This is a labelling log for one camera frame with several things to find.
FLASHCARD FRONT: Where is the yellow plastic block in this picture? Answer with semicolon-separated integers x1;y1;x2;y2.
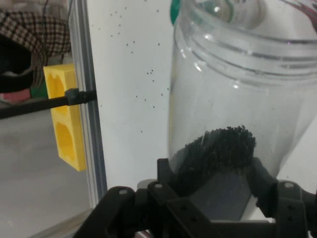
43;62;88;172

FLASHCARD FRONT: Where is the aluminium frame rail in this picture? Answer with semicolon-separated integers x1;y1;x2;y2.
67;0;108;212

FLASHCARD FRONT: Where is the clear plastic jar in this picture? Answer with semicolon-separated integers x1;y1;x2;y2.
168;0;317;222

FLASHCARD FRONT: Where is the checkered brown cloth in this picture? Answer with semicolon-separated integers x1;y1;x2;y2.
0;8;72;58

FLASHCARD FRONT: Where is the pink red item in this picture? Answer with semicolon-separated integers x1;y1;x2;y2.
0;89;31;103

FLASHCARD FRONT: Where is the spice bottle with green cap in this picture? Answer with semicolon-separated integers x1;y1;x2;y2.
169;0;268;28

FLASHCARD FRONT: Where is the black seed pile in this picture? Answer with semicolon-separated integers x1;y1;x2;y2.
173;125;257;197

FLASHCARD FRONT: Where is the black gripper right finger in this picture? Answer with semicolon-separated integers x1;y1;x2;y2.
247;157;317;238

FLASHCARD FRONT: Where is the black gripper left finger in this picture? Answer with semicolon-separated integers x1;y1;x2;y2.
74;158;216;238

